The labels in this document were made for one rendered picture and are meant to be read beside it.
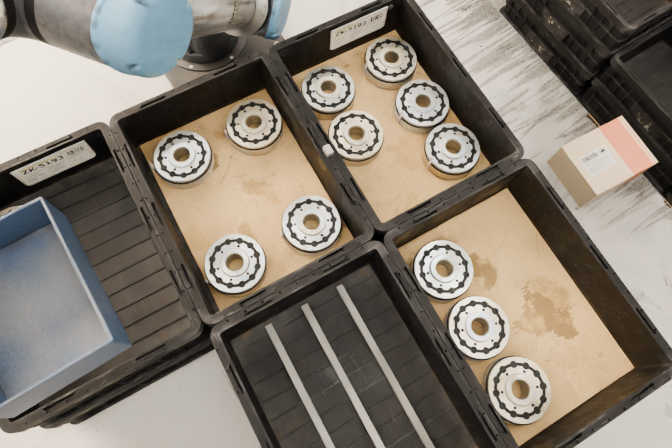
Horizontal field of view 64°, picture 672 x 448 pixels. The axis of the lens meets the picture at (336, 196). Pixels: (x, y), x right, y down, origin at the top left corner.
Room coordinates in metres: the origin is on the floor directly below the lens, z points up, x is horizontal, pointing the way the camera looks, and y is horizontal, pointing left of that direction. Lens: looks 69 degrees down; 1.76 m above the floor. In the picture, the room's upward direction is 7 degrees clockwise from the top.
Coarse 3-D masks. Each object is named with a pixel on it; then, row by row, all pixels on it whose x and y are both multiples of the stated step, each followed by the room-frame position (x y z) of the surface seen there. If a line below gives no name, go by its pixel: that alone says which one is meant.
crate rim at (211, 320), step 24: (216, 72) 0.51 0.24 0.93; (168, 96) 0.45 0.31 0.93; (288, 96) 0.48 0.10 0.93; (120, 120) 0.40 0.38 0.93; (120, 144) 0.35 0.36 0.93; (336, 168) 0.36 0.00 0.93; (144, 192) 0.27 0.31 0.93; (360, 216) 0.28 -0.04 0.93; (168, 240) 0.20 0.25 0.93; (360, 240) 0.24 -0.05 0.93; (312, 264) 0.19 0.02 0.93; (192, 288) 0.13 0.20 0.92; (264, 288) 0.15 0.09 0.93
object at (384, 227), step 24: (384, 0) 0.71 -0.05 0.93; (408, 0) 0.72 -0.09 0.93; (336, 24) 0.64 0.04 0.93; (432, 24) 0.67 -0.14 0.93; (288, 72) 0.53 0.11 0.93; (480, 96) 0.53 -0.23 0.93; (312, 120) 0.44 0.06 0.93; (360, 192) 0.32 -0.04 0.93; (456, 192) 0.34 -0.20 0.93; (408, 216) 0.29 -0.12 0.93
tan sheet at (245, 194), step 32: (256, 96) 0.53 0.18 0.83; (192, 128) 0.45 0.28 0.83; (288, 128) 0.47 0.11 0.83; (224, 160) 0.39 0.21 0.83; (256, 160) 0.40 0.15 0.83; (288, 160) 0.40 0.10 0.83; (192, 192) 0.32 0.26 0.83; (224, 192) 0.33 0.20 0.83; (256, 192) 0.33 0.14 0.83; (288, 192) 0.34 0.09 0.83; (320, 192) 0.35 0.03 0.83; (192, 224) 0.26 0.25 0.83; (224, 224) 0.27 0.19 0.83; (256, 224) 0.27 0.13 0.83; (288, 256) 0.22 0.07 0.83; (320, 256) 0.23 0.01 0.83
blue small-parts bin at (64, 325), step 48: (0, 240) 0.14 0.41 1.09; (48, 240) 0.15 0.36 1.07; (0, 288) 0.08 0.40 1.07; (48, 288) 0.09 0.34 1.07; (96, 288) 0.09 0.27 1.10; (0, 336) 0.02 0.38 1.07; (48, 336) 0.03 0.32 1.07; (96, 336) 0.04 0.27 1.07; (0, 384) -0.03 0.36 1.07; (48, 384) -0.02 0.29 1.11
